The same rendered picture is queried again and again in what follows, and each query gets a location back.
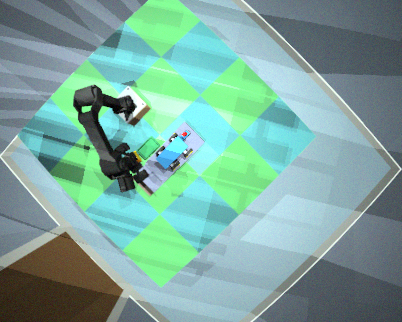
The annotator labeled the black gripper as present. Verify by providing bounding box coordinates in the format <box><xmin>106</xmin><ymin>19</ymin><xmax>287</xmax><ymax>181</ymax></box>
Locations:
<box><xmin>114</xmin><ymin>142</ymin><xmax>150</xmax><ymax>184</ymax></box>

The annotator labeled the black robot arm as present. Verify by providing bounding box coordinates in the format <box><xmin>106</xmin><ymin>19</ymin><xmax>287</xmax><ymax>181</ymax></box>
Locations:
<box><xmin>73</xmin><ymin>84</ymin><xmax>137</xmax><ymax>192</ymax></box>

